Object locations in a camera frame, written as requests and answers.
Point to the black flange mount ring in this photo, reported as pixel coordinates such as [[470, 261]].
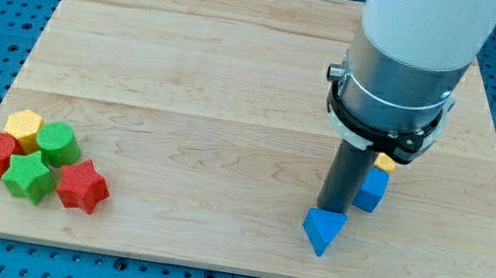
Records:
[[402, 148]]

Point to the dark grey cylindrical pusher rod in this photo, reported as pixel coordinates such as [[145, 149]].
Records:
[[344, 178]]

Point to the blue triangle block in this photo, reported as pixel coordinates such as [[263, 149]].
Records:
[[321, 227]]

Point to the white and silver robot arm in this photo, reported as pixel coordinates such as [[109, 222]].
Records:
[[393, 89]]

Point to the red star block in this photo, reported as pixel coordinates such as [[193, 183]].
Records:
[[82, 187]]

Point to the green star block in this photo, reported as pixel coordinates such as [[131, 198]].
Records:
[[29, 176]]

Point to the yellow block behind rod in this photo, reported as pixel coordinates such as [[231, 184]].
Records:
[[385, 163]]

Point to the blue cube block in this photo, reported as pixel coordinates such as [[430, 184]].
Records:
[[372, 190]]

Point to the wooden board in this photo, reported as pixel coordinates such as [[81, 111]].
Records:
[[207, 118]]

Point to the green cylinder block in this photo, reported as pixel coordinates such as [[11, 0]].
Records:
[[58, 144]]

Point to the yellow hexagon block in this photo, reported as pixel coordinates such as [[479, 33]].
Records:
[[24, 126]]

